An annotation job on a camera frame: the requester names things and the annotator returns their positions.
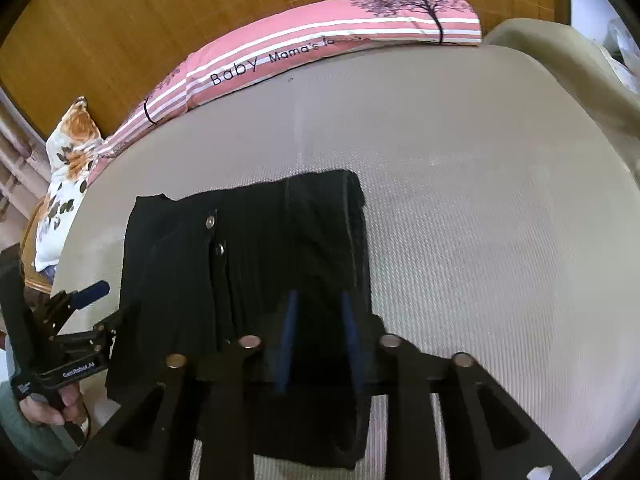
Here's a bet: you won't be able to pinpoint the person's left hand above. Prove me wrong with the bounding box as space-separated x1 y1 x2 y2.
20 386 88 427

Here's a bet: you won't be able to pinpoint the striped beige curtain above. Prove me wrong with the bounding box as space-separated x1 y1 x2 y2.
0 87 51 223

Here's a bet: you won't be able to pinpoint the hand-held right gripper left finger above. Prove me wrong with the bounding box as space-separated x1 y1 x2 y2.
60 289 301 480

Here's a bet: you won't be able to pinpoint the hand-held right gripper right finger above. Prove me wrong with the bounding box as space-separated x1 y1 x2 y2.
339 290 581 480

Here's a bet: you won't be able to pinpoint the black pants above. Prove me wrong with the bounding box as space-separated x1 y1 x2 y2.
105 170 386 471

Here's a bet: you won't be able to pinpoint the white orange floral pillow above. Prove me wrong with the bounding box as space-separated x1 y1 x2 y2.
34 96 106 271

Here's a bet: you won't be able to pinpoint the beige bed mattress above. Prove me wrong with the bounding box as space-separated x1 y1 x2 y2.
52 42 640 480

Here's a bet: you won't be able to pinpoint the person's left forearm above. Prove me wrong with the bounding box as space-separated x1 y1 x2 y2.
0 340 83 476

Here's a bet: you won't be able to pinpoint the clear plastic wrapping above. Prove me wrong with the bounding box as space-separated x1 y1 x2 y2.
602 17 640 93

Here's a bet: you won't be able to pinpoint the wooden headboard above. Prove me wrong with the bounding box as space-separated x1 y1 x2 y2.
0 0 571 136

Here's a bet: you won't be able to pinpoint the brown wooden object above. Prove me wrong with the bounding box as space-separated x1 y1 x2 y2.
19 202 57 295

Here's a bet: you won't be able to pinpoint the beige blanket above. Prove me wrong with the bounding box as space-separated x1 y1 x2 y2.
482 17 640 186

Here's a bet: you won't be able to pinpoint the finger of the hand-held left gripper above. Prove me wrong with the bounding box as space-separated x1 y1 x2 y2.
54 309 127 357
44 280 112 329

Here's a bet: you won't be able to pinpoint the pink striped tree-print pillow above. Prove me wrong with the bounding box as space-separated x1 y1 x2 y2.
87 0 483 186

